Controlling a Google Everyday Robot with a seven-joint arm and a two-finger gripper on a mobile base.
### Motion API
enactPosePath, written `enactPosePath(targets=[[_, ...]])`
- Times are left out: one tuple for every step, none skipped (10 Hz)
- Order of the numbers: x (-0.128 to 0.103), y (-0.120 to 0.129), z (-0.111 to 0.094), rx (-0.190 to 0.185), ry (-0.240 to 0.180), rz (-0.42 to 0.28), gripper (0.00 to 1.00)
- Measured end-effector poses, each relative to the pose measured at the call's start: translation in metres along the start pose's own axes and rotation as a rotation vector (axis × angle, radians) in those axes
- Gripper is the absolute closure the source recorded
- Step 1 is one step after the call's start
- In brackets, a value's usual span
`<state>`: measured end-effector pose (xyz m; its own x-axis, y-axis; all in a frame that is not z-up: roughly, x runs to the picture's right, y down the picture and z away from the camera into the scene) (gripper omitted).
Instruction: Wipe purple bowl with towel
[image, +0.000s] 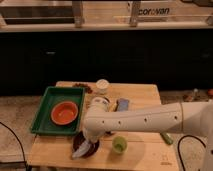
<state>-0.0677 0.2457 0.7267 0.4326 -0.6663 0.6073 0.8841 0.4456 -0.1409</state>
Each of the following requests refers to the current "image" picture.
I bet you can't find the black cable left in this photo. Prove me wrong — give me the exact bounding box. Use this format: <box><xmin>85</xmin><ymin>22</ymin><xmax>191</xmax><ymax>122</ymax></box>
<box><xmin>0</xmin><ymin>121</ymin><xmax>33</xmax><ymax>171</ymax></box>

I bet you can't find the green cup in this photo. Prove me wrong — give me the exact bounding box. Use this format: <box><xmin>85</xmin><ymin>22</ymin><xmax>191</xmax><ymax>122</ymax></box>
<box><xmin>112</xmin><ymin>136</ymin><xmax>127</xmax><ymax>154</ymax></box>

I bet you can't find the red dried chili bunch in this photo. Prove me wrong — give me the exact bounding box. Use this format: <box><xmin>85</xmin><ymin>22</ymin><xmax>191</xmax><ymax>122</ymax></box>
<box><xmin>73</xmin><ymin>83</ymin><xmax>93</xmax><ymax>94</ymax></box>

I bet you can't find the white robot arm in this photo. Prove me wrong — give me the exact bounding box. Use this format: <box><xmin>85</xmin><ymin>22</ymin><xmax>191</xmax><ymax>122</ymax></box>
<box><xmin>83</xmin><ymin>97</ymin><xmax>213</xmax><ymax>171</ymax></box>

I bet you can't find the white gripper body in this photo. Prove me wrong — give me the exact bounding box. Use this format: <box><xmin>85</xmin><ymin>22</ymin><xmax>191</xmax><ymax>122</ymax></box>
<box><xmin>83</xmin><ymin>128</ymin><xmax>105</xmax><ymax>143</ymax></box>

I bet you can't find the grey towel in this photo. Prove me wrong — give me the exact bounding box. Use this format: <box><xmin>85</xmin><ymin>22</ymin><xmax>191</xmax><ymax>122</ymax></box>
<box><xmin>72</xmin><ymin>140</ymin><xmax>91</xmax><ymax>159</ymax></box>

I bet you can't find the purple bowl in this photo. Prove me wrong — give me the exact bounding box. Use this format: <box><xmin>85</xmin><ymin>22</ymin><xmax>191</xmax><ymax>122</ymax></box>
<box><xmin>73</xmin><ymin>131</ymin><xmax>100</xmax><ymax>158</ymax></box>

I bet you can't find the black cable right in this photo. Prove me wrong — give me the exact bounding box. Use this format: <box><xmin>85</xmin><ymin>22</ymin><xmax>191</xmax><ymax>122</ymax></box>
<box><xmin>177</xmin><ymin>134</ymin><xmax>207</xmax><ymax>171</ymax></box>

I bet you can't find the green marker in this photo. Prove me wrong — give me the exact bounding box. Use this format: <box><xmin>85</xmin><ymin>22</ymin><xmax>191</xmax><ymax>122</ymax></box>
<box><xmin>161</xmin><ymin>133</ymin><xmax>173</xmax><ymax>145</ymax></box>

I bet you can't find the white cup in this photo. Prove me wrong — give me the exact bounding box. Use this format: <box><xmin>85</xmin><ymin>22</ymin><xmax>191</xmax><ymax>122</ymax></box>
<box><xmin>96</xmin><ymin>79</ymin><xmax>109</xmax><ymax>94</ymax></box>

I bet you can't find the blue sponge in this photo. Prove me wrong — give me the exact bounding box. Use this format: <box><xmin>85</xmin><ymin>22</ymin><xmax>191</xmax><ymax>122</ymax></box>
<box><xmin>117</xmin><ymin>98</ymin><xmax>129</xmax><ymax>111</ymax></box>

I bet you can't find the wooden shelf rack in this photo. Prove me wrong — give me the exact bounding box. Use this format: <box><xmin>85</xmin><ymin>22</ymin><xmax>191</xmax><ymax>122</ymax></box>
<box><xmin>0</xmin><ymin>0</ymin><xmax>213</xmax><ymax>32</ymax></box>

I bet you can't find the green plastic tray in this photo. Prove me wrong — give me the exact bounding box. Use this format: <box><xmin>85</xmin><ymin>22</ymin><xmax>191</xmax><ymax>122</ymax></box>
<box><xmin>31</xmin><ymin>87</ymin><xmax>85</xmax><ymax>136</ymax></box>

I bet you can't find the orange bowl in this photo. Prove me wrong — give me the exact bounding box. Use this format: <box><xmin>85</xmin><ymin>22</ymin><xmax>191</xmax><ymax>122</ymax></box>
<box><xmin>51</xmin><ymin>101</ymin><xmax>78</xmax><ymax>125</ymax></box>

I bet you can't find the black cable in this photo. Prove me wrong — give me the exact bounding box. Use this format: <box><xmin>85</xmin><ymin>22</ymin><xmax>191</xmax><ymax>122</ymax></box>
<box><xmin>177</xmin><ymin>134</ymin><xmax>207</xmax><ymax>171</ymax></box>
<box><xmin>0</xmin><ymin>121</ymin><xmax>33</xmax><ymax>171</ymax></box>

